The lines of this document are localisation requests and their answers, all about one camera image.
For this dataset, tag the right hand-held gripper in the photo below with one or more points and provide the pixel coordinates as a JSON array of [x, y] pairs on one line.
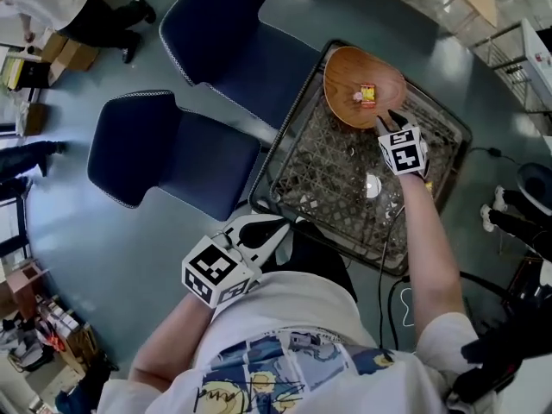
[[403, 151]]

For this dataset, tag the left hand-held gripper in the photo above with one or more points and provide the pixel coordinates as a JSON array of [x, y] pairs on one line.
[[224, 265]]

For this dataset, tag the yellow red small packet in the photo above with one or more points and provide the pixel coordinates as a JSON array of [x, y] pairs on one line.
[[368, 95]]

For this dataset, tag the pink small item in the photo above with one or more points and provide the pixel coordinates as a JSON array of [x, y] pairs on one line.
[[358, 97]]

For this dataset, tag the wooden bowl container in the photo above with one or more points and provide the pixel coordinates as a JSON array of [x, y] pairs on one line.
[[345, 73]]

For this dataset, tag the yellow small item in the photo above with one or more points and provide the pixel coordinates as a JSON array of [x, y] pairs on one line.
[[429, 186]]

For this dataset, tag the person's right forearm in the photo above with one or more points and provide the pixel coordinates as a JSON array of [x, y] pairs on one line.
[[427, 252]]

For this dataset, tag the person's left forearm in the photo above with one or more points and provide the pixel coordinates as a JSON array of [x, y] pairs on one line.
[[172, 343]]

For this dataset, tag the person's dark trousers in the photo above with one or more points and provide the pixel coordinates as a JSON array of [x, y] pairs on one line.
[[319, 257]]

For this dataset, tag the glass rattan table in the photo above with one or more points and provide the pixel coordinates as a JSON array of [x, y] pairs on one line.
[[328, 175]]

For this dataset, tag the person's white printed shirt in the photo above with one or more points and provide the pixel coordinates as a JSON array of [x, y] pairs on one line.
[[280, 352]]

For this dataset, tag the dark blue chair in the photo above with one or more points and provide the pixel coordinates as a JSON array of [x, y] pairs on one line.
[[224, 37], [172, 153]]

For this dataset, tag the white cabinet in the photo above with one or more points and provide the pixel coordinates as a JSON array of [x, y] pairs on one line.
[[537, 58]]

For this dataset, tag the cardboard boxes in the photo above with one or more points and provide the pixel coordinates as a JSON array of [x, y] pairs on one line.
[[71, 52]]

